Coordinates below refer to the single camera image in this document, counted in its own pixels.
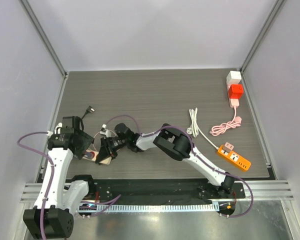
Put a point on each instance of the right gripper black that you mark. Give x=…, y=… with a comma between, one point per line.
x=106, y=147

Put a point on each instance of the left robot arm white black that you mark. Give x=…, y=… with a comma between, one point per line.
x=52, y=215

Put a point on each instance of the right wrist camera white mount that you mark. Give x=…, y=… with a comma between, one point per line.
x=104, y=131

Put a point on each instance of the white cube adapter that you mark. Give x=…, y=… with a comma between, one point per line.
x=233, y=77

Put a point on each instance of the red cube adapter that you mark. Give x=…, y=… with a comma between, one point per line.
x=235, y=91

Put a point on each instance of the white slotted cable duct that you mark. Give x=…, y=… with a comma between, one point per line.
x=214, y=207

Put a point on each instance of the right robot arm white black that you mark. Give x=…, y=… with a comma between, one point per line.
x=175, y=143

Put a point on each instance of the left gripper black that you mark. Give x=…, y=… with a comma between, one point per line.
x=87, y=140

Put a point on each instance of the grey usb charger adapter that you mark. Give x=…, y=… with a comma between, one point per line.
x=90, y=155

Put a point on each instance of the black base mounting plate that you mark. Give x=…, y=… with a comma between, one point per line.
x=160, y=191

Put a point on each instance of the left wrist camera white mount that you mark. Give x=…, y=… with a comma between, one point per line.
x=56, y=130

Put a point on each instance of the pink white power strip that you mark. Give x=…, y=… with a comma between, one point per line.
x=233, y=102

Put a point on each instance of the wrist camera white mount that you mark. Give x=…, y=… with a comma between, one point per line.
x=56, y=130
x=104, y=131

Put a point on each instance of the beige power strip red sockets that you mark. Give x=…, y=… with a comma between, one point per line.
x=105, y=161

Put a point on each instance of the orange power strip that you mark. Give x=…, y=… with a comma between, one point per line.
x=235, y=159

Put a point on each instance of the pink plug adapter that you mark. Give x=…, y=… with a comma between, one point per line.
x=228, y=147

